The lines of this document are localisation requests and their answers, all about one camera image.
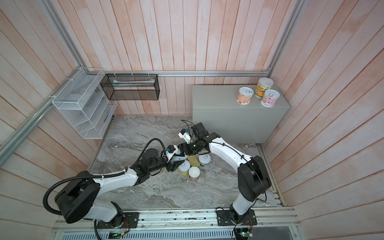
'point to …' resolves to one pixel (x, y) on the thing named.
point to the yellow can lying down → (194, 161)
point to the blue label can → (204, 159)
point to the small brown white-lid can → (194, 173)
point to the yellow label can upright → (184, 168)
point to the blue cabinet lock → (199, 129)
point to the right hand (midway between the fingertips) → (179, 153)
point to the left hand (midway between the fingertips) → (180, 157)
